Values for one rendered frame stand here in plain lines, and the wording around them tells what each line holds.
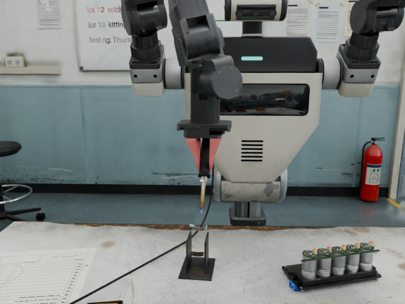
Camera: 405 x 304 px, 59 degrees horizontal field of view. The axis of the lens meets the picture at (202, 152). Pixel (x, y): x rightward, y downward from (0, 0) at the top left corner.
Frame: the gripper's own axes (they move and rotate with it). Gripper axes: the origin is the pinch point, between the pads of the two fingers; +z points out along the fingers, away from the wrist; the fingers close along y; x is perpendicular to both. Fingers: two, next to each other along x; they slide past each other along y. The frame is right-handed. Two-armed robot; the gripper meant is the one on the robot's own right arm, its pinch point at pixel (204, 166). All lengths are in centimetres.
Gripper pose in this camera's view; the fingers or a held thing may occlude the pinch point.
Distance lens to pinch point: 72.6
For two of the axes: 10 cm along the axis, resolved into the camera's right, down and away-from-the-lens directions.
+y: 9.9, 0.3, -1.2
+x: 1.2, -2.2, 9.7
